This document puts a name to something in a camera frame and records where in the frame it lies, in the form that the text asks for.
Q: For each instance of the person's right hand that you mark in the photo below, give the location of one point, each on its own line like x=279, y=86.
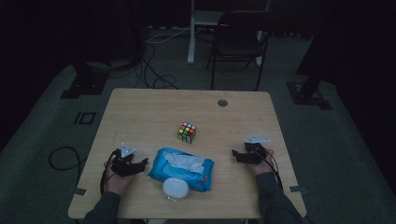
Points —
x=263, y=168

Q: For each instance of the black stand with flat base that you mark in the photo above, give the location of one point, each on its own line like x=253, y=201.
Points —
x=85, y=84
x=306, y=96

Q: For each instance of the grey tape strip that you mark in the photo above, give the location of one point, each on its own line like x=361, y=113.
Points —
x=80, y=191
x=298, y=188

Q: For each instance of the black folding chair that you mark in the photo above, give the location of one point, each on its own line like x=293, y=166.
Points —
x=239, y=43

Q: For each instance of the blue wet wipe pack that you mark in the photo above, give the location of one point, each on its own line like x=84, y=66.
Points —
x=168, y=172

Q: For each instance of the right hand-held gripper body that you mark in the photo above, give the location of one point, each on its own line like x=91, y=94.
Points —
x=255, y=155

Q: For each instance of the white round pack lid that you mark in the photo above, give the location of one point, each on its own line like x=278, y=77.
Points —
x=176, y=188

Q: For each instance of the multicoloured puzzle cube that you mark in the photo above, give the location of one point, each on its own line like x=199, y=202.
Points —
x=186, y=132

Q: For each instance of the person's left hand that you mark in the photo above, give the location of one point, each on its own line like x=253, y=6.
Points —
x=116, y=185

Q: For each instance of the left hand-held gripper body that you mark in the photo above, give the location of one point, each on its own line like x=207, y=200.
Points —
x=124, y=166

